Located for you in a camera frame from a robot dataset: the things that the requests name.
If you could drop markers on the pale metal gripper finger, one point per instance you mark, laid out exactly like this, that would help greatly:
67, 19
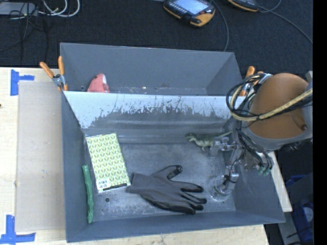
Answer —
226, 145
231, 177

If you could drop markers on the green toy dinosaur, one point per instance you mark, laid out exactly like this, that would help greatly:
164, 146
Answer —
204, 142

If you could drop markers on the clear glass thing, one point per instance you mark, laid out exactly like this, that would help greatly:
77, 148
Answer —
215, 196

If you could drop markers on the grey metal bin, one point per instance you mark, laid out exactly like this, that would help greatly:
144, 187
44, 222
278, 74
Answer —
158, 142

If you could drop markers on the dark grey work glove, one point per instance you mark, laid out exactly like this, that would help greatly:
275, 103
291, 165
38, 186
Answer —
163, 190

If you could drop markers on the green leaf patterned box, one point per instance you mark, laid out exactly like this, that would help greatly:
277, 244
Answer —
107, 161

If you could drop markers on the pink toy animal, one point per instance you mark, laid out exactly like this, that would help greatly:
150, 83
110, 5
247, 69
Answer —
98, 83

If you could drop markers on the green toy stalk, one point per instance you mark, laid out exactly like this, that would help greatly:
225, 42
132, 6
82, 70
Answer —
88, 193

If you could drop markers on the pale flat board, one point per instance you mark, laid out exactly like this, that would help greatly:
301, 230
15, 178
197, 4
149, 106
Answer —
38, 157

